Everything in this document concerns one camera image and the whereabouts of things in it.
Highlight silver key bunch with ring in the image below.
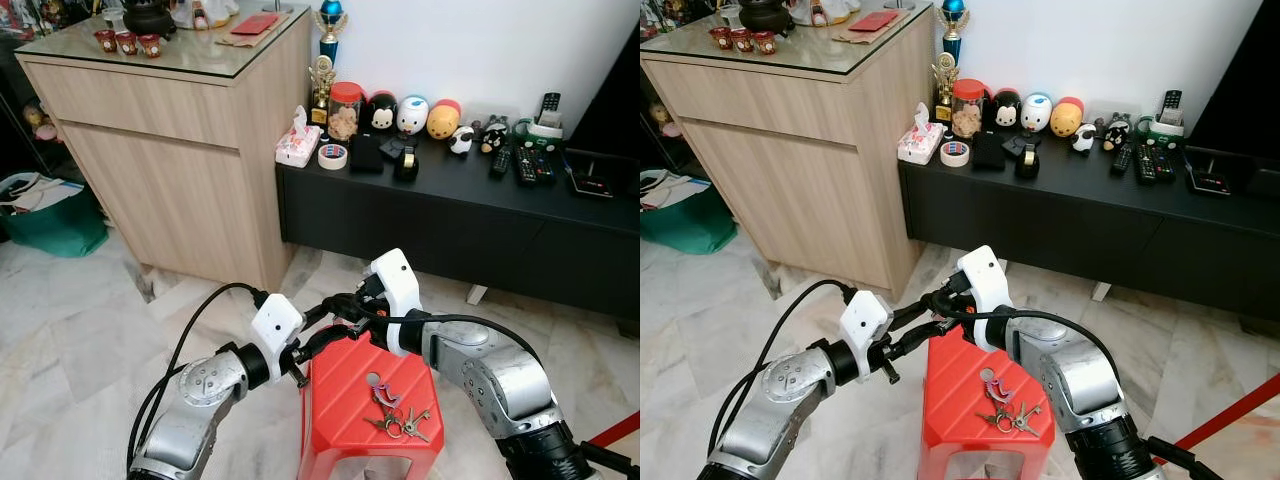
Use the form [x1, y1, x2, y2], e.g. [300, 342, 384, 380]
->
[978, 368, 1044, 438]
[364, 373, 433, 442]

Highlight yellow bear plush toy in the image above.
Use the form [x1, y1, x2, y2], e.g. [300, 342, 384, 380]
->
[1050, 96, 1087, 139]
[426, 99, 464, 142]

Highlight light wooden cabinet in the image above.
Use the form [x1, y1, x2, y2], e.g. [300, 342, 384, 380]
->
[15, 8, 314, 293]
[640, 5, 937, 301]

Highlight green and white phone cradle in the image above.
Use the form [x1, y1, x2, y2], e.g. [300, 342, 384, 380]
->
[1147, 112, 1188, 150]
[526, 115, 565, 152]

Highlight pink tissue pack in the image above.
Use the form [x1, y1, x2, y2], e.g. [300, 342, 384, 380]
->
[275, 106, 324, 169]
[897, 102, 946, 166]

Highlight blue globe trophy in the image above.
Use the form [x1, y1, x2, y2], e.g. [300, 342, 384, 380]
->
[316, 0, 349, 67]
[938, 0, 972, 66]

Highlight black mouse plush toy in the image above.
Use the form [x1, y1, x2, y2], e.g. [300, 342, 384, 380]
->
[985, 88, 1023, 133]
[362, 91, 400, 137]

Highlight black tape dispenser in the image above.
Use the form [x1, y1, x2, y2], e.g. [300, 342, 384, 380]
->
[392, 137, 422, 183]
[1014, 135, 1044, 181]

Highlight black incense pot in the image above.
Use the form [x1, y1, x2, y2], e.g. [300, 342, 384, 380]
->
[122, 0, 179, 39]
[738, 0, 796, 35]

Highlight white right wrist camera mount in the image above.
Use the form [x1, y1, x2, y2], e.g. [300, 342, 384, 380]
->
[368, 249, 424, 357]
[957, 245, 1014, 353]

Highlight red lidded snack jar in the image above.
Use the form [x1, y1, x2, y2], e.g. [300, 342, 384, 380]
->
[951, 78, 988, 140]
[328, 82, 365, 143]

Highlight black low tv console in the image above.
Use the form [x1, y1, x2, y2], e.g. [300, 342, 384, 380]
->
[276, 138, 641, 323]
[898, 136, 1280, 325]

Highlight dark display shelf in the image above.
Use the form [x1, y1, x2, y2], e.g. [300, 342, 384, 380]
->
[0, 0, 77, 187]
[640, 0, 693, 173]

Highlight small gold trophy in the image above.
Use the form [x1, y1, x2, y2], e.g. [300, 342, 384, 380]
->
[307, 55, 338, 127]
[930, 52, 960, 124]

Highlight black television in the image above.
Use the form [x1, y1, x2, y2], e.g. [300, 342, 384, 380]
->
[1184, 0, 1280, 163]
[563, 28, 641, 163]

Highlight white and blue plush toy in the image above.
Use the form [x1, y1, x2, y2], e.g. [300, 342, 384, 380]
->
[396, 95, 432, 138]
[1020, 92, 1055, 135]

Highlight white porcelain figure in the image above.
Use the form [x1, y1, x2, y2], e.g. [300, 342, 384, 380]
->
[790, 0, 862, 27]
[170, 0, 242, 30]

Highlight green bag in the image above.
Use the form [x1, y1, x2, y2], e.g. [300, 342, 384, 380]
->
[640, 168, 739, 255]
[0, 172, 109, 258]

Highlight black set-top box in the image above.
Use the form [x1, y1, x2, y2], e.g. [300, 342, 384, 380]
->
[566, 150, 627, 200]
[1188, 148, 1249, 198]

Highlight red plastic stool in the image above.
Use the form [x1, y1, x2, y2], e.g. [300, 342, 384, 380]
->
[298, 325, 447, 480]
[918, 325, 1058, 480]

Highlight black wallet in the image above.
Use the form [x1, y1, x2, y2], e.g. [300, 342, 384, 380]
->
[348, 133, 386, 174]
[970, 131, 1008, 172]

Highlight red packet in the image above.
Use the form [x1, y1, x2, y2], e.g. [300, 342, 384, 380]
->
[231, 13, 282, 38]
[850, 10, 902, 34]

